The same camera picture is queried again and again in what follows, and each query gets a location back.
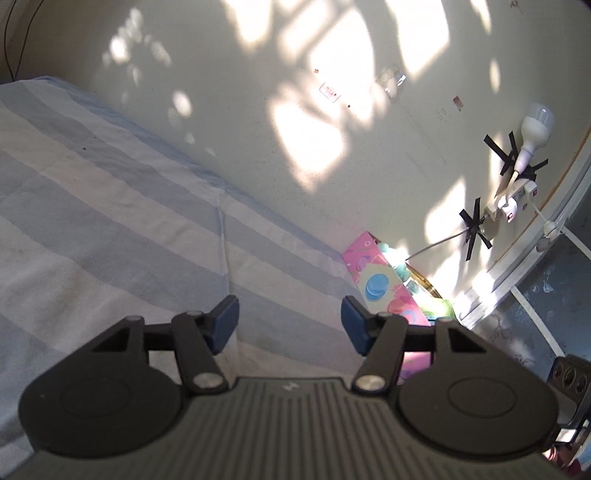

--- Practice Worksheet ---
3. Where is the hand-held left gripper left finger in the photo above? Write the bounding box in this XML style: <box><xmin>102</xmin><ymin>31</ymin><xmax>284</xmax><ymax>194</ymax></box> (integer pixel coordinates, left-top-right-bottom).
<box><xmin>92</xmin><ymin>295</ymin><xmax>241</xmax><ymax>395</ymax></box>

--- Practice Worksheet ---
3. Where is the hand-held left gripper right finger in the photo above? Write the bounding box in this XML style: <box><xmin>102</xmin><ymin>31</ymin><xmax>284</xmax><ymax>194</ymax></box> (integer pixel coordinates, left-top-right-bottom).
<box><xmin>341</xmin><ymin>295</ymin><xmax>481</xmax><ymax>395</ymax></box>

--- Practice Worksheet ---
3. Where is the pink biscuit tin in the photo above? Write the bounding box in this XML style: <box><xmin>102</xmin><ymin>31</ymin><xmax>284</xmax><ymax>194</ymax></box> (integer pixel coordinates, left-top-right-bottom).
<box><xmin>342</xmin><ymin>231</ymin><xmax>458</xmax><ymax>383</ymax></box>

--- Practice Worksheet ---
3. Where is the light blue plush toy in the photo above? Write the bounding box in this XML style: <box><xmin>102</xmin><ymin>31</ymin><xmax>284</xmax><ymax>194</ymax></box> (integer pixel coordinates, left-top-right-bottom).
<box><xmin>379</xmin><ymin>242</ymin><xmax>423</xmax><ymax>294</ymax></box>

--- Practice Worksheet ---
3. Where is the green snack packet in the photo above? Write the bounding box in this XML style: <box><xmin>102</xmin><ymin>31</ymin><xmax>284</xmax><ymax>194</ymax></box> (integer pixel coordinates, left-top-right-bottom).
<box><xmin>422</xmin><ymin>298</ymin><xmax>457</xmax><ymax>324</ymax></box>

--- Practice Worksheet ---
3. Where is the blue patterned door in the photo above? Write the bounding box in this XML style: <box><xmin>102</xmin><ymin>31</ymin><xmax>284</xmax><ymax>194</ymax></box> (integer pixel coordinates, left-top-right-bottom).
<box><xmin>471</xmin><ymin>203</ymin><xmax>591</xmax><ymax>384</ymax></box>

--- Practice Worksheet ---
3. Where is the black tape cross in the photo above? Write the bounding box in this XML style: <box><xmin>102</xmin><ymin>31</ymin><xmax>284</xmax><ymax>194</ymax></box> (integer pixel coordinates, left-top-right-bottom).
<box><xmin>458</xmin><ymin>198</ymin><xmax>494</xmax><ymax>260</ymax></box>
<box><xmin>483</xmin><ymin>131</ymin><xmax>550</xmax><ymax>183</ymax></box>

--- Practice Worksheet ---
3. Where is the striped blue bed sheet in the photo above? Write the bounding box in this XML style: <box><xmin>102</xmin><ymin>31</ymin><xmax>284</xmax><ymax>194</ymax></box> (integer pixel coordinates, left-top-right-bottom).
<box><xmin>0</xmin><ymin>76</ymin><xmax>370</xmax><ymax>462</ymax></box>

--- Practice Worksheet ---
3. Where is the white light bulb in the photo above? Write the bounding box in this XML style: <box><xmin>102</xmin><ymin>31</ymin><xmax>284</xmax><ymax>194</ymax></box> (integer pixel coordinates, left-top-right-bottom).
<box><xmin>512</xmin><ymin>102</ymin><xmax>556</xmax><ymax>174</ymax></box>

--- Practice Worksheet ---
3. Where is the white flat cable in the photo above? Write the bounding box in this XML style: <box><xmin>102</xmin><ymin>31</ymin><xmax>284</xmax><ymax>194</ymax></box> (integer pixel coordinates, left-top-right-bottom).
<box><xmin>409</xmin><ymin>228</ymin><xmax>467</xmax><ymax>259</ymax></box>

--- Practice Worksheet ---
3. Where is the white door frame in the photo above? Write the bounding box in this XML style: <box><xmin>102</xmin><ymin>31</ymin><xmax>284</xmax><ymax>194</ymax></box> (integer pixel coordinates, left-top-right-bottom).
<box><xmin>455</xmin><ymin>115</ymin><xmax>591</xmax><ymax>328</ymax></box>

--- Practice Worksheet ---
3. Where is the white cord switch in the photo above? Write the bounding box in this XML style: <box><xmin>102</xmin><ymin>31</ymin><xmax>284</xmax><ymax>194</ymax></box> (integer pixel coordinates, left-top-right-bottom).
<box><xmin>531</xmin><ymin>203</ymin><xmax>591</xmax><ymax>252</ymax></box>

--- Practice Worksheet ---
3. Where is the clear wall hook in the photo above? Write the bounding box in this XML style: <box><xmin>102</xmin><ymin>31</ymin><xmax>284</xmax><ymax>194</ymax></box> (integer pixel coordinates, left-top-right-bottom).
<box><xmin>376</xmin><ymin>65</ymin><xmax>407</xmax><ymax>95</ymax></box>

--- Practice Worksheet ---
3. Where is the dark wall cable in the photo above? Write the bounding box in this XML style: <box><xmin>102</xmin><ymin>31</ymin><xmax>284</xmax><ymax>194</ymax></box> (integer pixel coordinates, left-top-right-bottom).
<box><xmin>0</xmin><ymin>0</ymin><xmax>35</xmax><ymax>80</ymax></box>

